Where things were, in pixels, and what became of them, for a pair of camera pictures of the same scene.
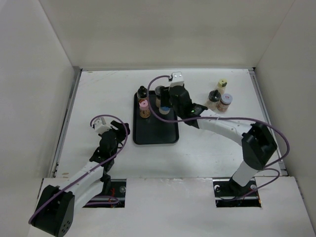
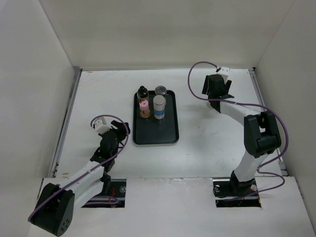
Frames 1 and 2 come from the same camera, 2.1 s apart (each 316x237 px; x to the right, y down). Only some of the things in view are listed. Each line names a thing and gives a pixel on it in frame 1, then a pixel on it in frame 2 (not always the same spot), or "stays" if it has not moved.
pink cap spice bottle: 144,108 stays
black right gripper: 165,93 → 206,87
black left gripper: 122,129 stays
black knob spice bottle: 142,92 stays
